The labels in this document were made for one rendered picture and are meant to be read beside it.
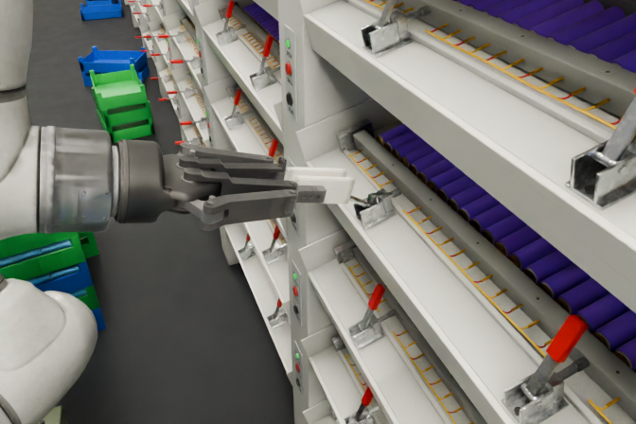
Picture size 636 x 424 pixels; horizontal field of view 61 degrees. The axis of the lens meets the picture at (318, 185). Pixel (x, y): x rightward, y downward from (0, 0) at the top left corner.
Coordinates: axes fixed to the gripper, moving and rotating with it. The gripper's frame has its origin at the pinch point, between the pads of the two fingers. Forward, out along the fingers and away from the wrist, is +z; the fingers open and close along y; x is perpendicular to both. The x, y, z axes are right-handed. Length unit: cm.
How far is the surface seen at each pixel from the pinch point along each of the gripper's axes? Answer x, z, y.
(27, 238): -56, -30, -72
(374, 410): -39.6, 20.0, 0.0
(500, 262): 0.9, 12.0, 15.5
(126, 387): -87, -8, -51
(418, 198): 0.3, 11.1, 3.0
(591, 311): 1.9, 14.5, 23.6
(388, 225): -3.7, 8.8, 2.4
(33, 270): -65, -29, -71
